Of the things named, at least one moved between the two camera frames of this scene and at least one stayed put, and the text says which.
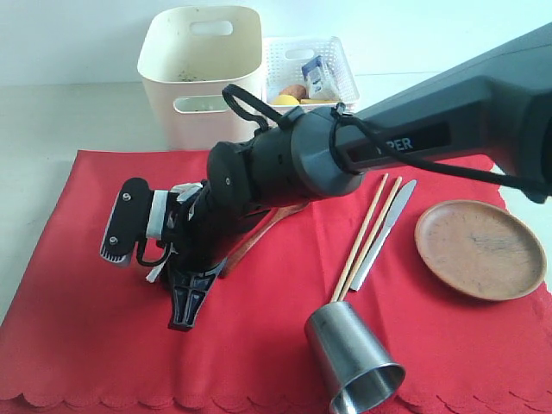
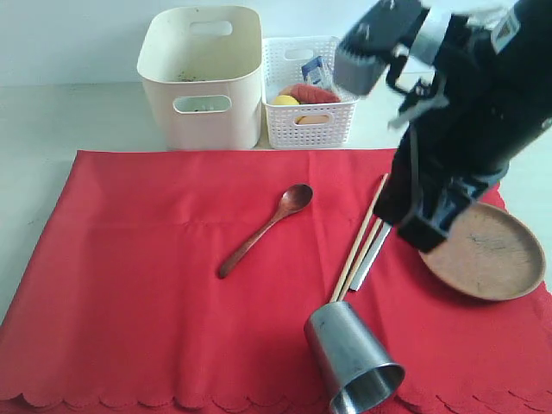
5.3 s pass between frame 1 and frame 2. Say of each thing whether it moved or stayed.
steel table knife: stayed
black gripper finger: moved
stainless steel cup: stayed
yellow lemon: stayed
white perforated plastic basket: stayed
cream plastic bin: stayed
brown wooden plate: stayed
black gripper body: moved
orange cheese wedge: moved
